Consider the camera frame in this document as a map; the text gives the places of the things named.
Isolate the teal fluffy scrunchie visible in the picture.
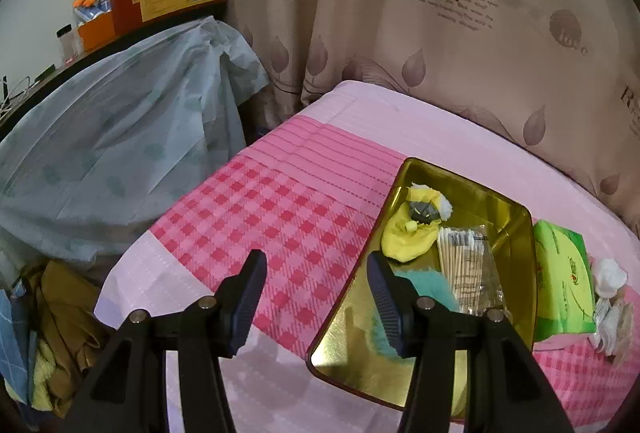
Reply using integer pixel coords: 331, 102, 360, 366
367, 263, 461, 354

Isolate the green tissue pack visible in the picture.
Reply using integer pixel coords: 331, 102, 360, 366
531, 219, 598, 345

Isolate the red cardboard box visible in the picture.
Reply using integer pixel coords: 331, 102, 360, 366
110, 0, 230, 36

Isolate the grey plastic cover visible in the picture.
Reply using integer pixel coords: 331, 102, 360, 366
0, 15, 271, 264

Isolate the white barcode packet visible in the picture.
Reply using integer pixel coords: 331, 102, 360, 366
593, 297, 618, 341

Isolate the clear jar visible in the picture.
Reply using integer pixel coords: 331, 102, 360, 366
56, 25, 81, 64

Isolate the plain white packet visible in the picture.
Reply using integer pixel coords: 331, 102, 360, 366
606, 305, 634, 357

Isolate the brown yellow cloth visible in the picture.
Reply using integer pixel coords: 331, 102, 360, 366
22, 258, 108, 419

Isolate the black desk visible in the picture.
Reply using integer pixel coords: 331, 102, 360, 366
0, 3, 231, 144

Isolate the pink checkered bedsheet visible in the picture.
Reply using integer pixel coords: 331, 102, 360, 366
94, 80, 640, 433

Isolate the gold tin box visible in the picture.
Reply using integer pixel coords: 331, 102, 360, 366
306, 157, 538, 424

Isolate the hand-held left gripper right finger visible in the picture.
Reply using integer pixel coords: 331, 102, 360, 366
366, 251, 576, 433

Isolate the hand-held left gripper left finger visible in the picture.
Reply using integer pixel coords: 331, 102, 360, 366
59, 249, 268, 433

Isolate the yellow plush hair clip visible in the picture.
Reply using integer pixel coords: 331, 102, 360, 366
381, 183, 453, 263

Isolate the leaf print curtain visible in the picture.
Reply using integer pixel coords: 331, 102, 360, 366
140, 0, 640, 234

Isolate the cream claw hair clip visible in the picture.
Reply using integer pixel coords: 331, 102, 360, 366
590, 257, 628, 300

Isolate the cotton swab packet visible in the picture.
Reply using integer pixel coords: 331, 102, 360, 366
436, 224, 511, 316

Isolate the blue cloth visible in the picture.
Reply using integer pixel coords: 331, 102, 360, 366
0, 280, 36, 406

